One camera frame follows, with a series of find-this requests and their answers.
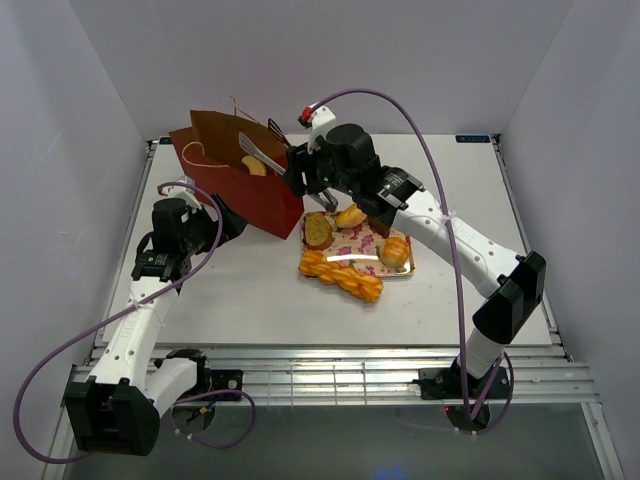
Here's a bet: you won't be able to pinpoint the round scored bun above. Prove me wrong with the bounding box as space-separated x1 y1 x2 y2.
378 237 410 268

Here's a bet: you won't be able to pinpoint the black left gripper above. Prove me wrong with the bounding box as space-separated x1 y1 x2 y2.
181 193 247 255

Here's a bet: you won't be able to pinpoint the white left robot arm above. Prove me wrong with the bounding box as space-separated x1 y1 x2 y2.
64 183 247 456

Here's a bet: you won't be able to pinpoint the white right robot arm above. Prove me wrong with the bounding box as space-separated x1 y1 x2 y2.
284 103 546 399

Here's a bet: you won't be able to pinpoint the floral serving tray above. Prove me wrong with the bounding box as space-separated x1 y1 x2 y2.
300 211 415 279

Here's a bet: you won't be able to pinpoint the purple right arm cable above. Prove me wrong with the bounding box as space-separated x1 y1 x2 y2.
314 88 515 435

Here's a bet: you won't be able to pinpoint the small oval bread roll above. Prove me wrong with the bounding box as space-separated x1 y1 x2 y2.
334 203 368 229

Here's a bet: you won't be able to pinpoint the braided twisted bread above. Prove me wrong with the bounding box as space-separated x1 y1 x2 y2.
298 250 384 303

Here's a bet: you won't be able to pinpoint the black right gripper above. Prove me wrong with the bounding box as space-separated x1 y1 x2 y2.
280 135 357 200

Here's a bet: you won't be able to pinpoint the aluminium frame rail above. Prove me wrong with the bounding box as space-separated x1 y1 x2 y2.
69 344 601 409

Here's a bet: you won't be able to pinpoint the metal serving tongs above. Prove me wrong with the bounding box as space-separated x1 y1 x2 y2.
237 117 339 213

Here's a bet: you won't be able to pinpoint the large orange muffin bread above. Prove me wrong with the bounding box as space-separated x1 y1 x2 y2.
241 155 267 177

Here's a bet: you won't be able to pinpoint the toast slice bread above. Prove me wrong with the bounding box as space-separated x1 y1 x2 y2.
303 212 334 251

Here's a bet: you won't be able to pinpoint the blue label sticker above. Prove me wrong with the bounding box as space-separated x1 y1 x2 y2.
455 135 491 144

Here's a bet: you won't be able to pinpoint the red paper bag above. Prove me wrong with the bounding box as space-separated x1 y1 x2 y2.
169 110 304 239

